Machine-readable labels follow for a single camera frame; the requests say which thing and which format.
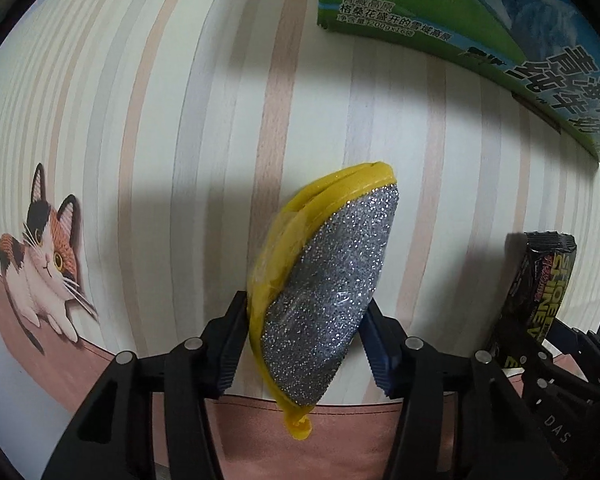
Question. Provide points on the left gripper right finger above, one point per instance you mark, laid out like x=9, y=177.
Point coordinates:
x=460, y=418

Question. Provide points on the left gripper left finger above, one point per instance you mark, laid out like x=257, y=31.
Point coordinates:
x=110, y=436

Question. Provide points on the black yellow snack packet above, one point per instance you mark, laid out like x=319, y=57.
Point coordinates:
x=535, y=296

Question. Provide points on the yellow silver scouring pad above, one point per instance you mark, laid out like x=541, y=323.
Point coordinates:
x=313, y=280

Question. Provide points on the striped cat tablecloth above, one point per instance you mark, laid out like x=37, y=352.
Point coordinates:
x=181, y=126

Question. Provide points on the cardboard box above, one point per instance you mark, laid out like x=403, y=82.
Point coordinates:
x=543, y=51

